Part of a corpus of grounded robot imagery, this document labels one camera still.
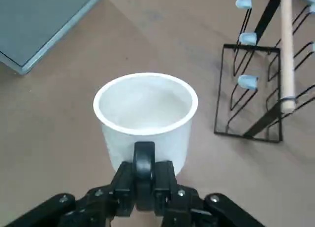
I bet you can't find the black wire cup rack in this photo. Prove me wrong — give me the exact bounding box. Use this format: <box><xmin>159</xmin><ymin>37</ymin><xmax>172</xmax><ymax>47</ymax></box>
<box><xmin>213</xmin><ymin>0</ymin><xmax>315</xmax><ymax>143</ymax></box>

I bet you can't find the gray metal cabinet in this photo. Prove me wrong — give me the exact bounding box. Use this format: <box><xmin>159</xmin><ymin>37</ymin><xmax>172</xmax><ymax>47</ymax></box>
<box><xmin>0</xmin><ymin>0</ymin><xmax>103</xmax><ymax>76</ymax></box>

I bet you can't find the white cup with black handle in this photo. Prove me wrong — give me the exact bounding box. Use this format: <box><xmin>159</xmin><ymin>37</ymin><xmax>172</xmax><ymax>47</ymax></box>
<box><xmin>93</xmin><ymin>72</ymin><xmax>199</xmax><ymax>212</ymax></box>

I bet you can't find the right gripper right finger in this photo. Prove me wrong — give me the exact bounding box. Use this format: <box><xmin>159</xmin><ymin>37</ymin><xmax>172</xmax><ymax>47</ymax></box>
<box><xmin>154</xmin><ymin>160</ymin><xmax>265</xmax><ymax>227</ymax></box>

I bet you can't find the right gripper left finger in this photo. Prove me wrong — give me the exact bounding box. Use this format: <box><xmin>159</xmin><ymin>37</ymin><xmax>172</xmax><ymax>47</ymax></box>
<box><xmin>4</xmin><ymin>160</ymin><xmax>138</xmax><ymax>227</ymax></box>

